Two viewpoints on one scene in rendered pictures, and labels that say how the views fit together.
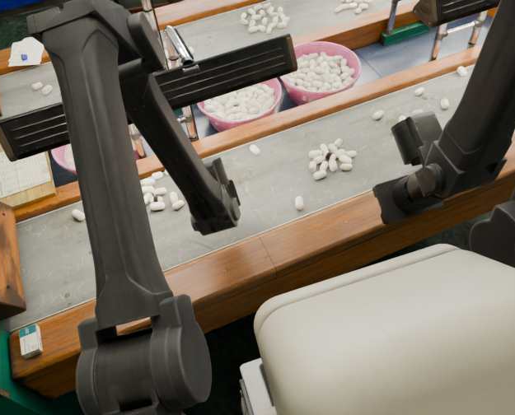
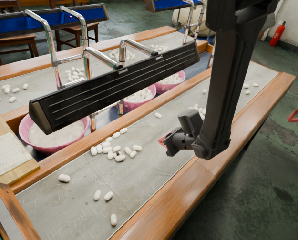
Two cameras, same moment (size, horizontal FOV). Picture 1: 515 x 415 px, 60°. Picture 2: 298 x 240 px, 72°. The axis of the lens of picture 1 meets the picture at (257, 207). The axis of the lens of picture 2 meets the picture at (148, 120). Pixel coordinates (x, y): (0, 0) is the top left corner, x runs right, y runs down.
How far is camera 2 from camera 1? 0.59 m
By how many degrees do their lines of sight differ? 25
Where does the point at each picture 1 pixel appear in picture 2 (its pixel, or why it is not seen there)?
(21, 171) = (2, 156)
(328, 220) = not seen: hidden behind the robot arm
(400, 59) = (189, 70)
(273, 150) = (166, 114)
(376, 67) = not seen: hidden behind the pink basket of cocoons
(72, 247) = (69, 204)
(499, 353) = not seen: outside the picture
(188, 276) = (170, 197)
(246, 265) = (200, 179)
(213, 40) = (99, 66)
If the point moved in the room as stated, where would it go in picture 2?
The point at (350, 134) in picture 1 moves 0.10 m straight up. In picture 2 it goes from (197, 101) to (202, 86)
